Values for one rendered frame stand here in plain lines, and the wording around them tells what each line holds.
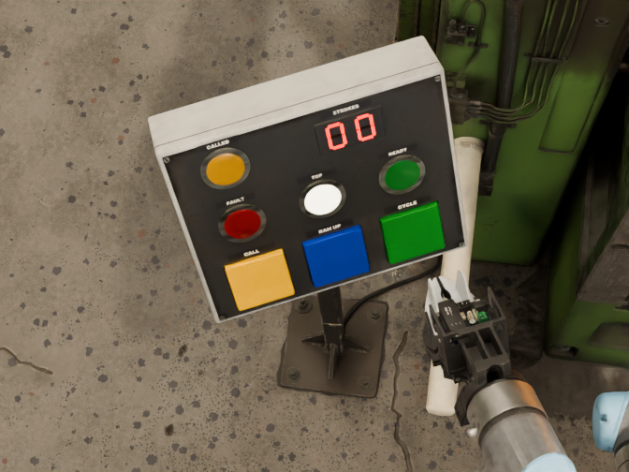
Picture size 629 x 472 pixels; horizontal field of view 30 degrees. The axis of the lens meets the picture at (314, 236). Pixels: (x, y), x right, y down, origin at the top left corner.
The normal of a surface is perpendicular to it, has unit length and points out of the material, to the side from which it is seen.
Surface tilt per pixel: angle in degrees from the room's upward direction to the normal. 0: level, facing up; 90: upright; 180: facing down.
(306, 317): 0
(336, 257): 60
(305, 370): 0
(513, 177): 90
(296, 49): 0
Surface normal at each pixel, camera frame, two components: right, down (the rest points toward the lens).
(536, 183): -0.14, 0.94
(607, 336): -0.05, -0.32
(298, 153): 0.23, 0.62
